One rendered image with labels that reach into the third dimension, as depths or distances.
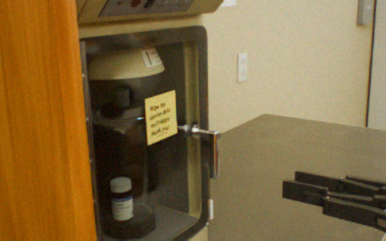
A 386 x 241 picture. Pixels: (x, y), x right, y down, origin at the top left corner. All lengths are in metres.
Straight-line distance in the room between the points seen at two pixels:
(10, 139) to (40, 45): 0.15
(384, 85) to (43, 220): 3.23
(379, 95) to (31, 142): 3.26
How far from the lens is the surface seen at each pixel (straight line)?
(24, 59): 0.55
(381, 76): 3.64
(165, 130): 0.76
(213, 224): 1.06
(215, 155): 0.81
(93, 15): 0.60
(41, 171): 0.57
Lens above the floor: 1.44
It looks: 15 degrees down
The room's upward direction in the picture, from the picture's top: 1 degrees counter-clockwise
